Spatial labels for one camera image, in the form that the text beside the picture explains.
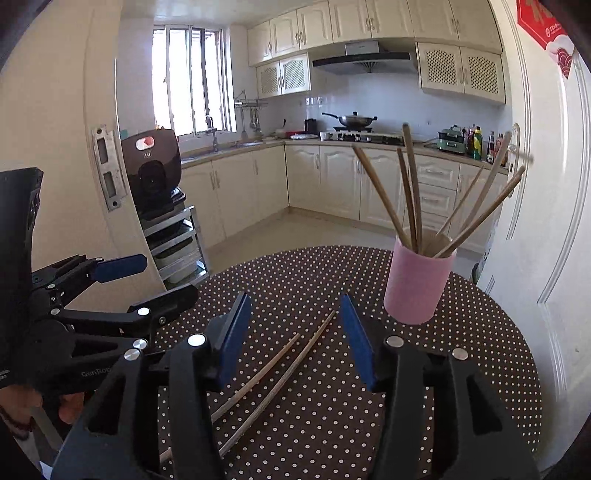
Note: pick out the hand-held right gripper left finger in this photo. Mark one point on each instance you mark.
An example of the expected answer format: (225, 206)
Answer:
(235, 337)

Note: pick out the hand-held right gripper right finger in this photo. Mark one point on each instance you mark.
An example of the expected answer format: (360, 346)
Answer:
(358, 337)

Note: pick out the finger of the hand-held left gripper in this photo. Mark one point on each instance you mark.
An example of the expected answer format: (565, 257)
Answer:
(122, 267)
(166, 300)

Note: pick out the single wooden chopstick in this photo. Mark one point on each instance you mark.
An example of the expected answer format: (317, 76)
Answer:
(263, 370)
(295, 360)

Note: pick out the pink cup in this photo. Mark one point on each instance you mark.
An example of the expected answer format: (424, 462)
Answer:
(415, 286)

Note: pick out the bunch of wooden chopsticks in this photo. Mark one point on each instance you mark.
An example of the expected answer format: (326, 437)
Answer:
(412, 184)

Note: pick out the person's left hand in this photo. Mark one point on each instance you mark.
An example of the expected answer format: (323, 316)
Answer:
(23, 401)

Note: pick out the metal storage rack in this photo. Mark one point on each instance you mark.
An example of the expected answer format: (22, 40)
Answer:
(175, 249)

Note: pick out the brown polka-dot tablecloth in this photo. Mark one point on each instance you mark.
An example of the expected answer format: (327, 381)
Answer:
(323, 415)

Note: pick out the black air fryer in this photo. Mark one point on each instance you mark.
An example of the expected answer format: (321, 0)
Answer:
(150, 175)

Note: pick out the metal door strike plate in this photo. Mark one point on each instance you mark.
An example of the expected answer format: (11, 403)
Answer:
(108, 166)

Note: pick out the cream kitchen base cabinets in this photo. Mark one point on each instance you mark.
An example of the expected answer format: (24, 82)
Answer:
(341, 180)

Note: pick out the kitchen faucet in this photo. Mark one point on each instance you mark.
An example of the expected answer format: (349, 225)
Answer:
(212, 134)

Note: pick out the grey kitchen countertop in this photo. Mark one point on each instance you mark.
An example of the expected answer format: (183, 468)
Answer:
(258, 145)

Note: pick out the kitchen window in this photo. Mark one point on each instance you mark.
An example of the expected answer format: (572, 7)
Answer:
(184, 83)

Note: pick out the gas stove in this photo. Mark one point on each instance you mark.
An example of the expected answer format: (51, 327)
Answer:
(364, 136)

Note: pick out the hanging utensil rack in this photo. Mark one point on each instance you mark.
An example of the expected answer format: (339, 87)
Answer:
(251, 110)

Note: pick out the black wok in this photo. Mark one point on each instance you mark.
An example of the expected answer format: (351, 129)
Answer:
(353, 121)

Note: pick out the black kettle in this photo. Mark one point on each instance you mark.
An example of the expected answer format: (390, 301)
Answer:
(310, 125)

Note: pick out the green countertop appliance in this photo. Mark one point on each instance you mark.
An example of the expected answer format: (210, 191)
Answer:
(450, 141)

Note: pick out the white door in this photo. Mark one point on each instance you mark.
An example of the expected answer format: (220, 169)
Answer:
(545, 207)

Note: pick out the row of condiment bottles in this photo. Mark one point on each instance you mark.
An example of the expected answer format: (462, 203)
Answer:
(480, 143)

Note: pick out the range hood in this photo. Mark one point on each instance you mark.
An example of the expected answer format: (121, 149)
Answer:
(364, 60)

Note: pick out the cream upper kitchen cabinets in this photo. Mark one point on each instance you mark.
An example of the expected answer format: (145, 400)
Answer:
(351, 18)

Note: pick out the red wall poster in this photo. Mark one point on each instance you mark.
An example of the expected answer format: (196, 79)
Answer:
(549, 32)

